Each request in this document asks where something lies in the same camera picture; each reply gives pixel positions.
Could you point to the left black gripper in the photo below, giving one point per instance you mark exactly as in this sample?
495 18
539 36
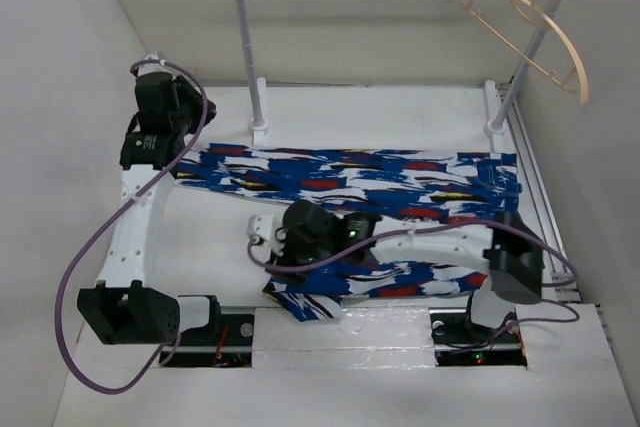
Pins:
185 91

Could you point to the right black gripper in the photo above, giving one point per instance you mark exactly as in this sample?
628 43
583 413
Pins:
287 257

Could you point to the blue white red patterned trousers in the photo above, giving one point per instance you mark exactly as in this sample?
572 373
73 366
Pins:
402 184

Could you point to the beige plastic clothes hanger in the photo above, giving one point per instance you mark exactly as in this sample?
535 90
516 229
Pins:
539 14

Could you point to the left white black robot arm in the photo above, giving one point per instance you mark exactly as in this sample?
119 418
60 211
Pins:
124 307

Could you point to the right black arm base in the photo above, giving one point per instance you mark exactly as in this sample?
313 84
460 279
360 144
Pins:
460 343

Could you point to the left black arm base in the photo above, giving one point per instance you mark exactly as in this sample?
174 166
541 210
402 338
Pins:
226 345

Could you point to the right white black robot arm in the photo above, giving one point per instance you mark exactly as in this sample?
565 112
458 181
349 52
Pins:
497 266

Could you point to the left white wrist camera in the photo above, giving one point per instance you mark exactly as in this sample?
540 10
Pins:
156 57

